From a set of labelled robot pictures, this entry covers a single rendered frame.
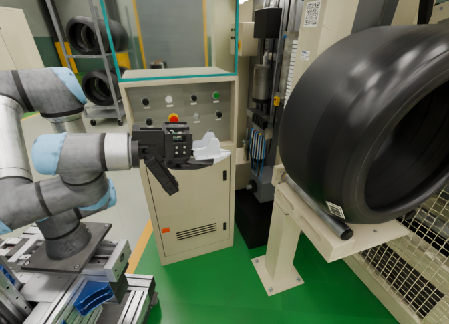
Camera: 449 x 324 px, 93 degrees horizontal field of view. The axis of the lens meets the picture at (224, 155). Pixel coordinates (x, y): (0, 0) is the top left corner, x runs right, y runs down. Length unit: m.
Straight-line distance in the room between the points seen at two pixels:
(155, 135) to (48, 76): 0.45
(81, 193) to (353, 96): 0.60
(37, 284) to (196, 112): 0.96
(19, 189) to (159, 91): 0.72
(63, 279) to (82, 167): 0.73
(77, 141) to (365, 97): 0.56
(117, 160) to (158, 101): 0.71
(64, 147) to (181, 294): 1.35
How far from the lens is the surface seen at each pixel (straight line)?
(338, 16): 0.92
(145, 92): 1.10
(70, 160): 0.45
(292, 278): 1.73
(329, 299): 1.74
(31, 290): 1.17
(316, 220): 0.87
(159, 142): 0.44
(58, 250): 1.05
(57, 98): 0.80
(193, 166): 0.44
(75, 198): 0.53
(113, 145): 0.44
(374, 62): 0.59
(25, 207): 0.53
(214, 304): 1.60
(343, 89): 0.57
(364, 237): 0.98
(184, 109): 1.14
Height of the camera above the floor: 1.45
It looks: 30 degrees down
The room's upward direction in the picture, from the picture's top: straight up
